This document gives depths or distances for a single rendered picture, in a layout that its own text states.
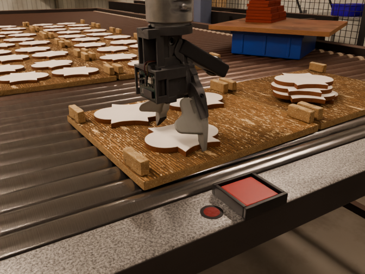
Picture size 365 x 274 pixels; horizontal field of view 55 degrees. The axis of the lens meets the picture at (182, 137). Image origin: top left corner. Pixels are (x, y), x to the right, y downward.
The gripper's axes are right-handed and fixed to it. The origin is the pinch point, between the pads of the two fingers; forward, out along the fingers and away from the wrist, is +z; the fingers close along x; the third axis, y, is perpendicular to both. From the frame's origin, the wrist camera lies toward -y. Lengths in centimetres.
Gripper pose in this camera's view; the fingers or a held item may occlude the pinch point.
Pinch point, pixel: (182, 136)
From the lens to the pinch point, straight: 65.0
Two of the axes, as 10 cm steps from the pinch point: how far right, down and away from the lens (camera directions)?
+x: 5.7, 3.2, -7.6
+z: 0.1, 9.2, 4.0
